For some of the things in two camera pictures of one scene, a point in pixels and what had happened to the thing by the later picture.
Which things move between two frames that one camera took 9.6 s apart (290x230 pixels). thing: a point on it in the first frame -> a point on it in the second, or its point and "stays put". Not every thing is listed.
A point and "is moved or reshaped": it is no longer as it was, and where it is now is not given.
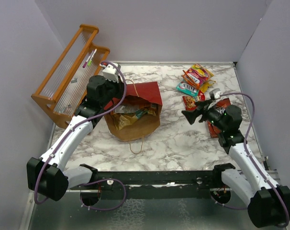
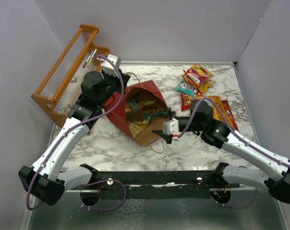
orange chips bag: x=131 y=108 is moved or reshaped
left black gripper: x=119 y=86 stays put
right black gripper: x=192 y=116 -> x=165 y=114
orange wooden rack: x=66 y=86 stays put
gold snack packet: x=121 y=120 -> x=139 y=108
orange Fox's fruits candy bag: x=194 y=77 stays put
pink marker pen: x=86 y=62 stays put
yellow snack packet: x=206 y=85 stays put
